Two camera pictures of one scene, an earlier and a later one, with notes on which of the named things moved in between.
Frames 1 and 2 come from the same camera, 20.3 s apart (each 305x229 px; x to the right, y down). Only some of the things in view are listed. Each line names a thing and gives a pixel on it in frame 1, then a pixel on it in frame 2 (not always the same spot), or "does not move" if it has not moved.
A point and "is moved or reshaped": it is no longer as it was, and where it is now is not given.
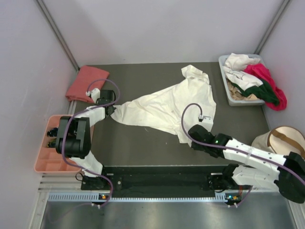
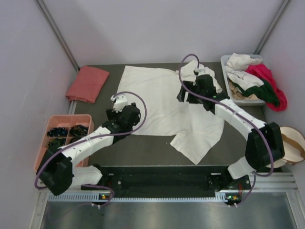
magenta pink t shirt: [260, 71] does not move
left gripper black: [113, 108] → [113, 115]
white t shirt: [162, 107] is moved or reshaped
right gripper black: [195, 146] → [181, 95]
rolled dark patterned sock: [52, 143] does not move
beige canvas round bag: [281, 140] does not move
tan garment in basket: [237, 95] does not move
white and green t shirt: [249, 85] does not move
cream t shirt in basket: [236, 61] does not move
